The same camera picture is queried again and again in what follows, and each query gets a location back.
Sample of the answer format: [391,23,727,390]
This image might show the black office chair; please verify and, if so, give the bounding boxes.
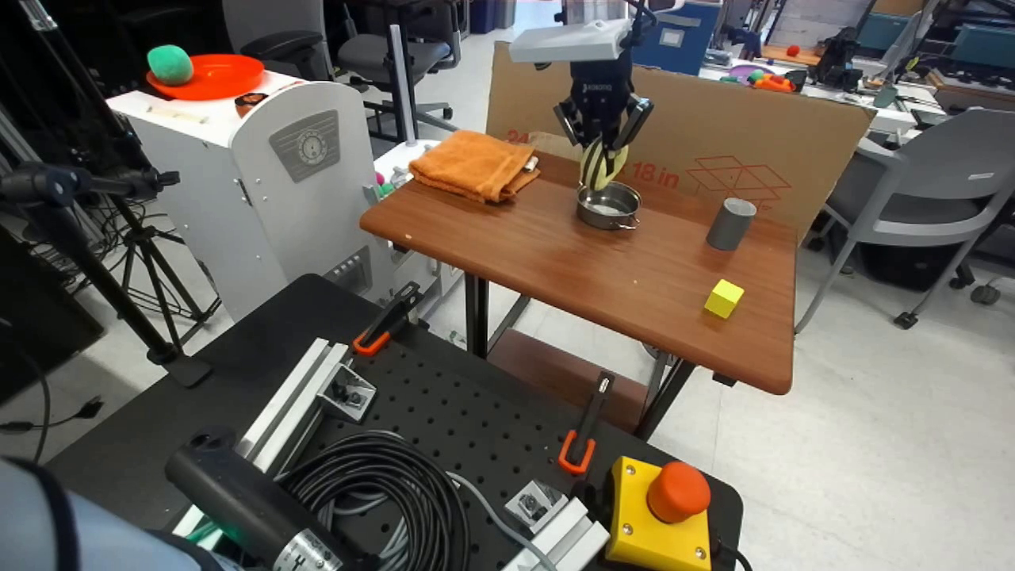
[220,0,470,129]

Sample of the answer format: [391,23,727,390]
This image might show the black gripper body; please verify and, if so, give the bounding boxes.
[568,58,640,144]

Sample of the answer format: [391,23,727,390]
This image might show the brown wooden table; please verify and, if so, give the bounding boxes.
[358,144,803,442]

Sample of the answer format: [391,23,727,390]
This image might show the grey office chair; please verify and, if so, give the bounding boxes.
[790,103,1015,333]

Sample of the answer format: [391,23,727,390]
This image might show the wooden lower table shelf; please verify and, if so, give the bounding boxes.
[486,328,659,430]

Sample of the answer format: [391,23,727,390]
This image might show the grey cylinder block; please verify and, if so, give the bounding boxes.
[704,194,762,252]

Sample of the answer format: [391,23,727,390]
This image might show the yellow brown striped plush object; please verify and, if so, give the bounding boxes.
[578,139,633,197]

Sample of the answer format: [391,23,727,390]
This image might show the black perforated mounting table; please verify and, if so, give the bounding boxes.
[46,269,747,571]

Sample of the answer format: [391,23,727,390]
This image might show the yellow cube block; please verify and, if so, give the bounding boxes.
[702,277,750,323]

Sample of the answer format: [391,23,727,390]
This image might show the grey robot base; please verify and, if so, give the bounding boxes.
[0,452,216,571]

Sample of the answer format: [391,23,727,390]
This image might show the short aluminium profile rail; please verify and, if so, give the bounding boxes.
[501,479,616,571]

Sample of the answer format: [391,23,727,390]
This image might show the brown cardboard box panel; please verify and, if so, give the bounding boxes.
[482,37,883,249]

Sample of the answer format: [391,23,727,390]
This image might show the folded orange cloth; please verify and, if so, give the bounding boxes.
[405,125,542,205]

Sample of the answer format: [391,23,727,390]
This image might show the coiled black cable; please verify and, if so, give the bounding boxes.
[279,428,473,571]

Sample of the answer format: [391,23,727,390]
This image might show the orange plastic plate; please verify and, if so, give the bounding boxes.
[143,49,270,103]

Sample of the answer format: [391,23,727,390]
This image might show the black camera tripod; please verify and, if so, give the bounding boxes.
[0,103,224,368]

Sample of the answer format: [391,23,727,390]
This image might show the orange black bar clamp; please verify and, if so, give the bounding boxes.
[348,280,424,360]
[554,370,616,479]

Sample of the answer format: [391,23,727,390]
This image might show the green ball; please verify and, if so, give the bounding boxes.
[143,41,197,89]

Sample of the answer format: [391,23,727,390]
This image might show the white grey equipment cabinet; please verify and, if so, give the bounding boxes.
[106,66,441,321]

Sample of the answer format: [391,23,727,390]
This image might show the small metal pot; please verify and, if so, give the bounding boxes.
[573,181,644,233]

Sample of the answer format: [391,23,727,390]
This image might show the blue storage box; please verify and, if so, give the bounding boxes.
[633,0,727,75]

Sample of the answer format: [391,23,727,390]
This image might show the long aluminium profile rail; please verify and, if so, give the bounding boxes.
[172,333,379,543]

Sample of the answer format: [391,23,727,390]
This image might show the yellow emergency stop box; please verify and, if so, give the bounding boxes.
[603,452,717,571]

